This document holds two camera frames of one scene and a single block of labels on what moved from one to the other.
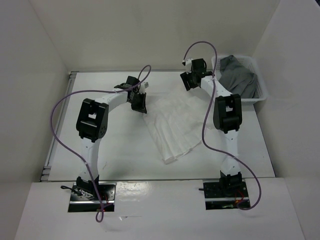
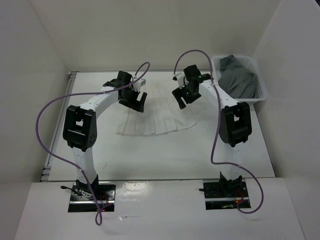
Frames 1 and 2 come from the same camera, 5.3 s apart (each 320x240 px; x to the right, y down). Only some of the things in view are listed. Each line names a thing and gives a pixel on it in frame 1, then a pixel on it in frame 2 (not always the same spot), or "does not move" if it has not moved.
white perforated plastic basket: [250, 64] does not move
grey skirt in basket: [237, 79] does not move
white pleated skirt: [176, 123] → [162, 113]
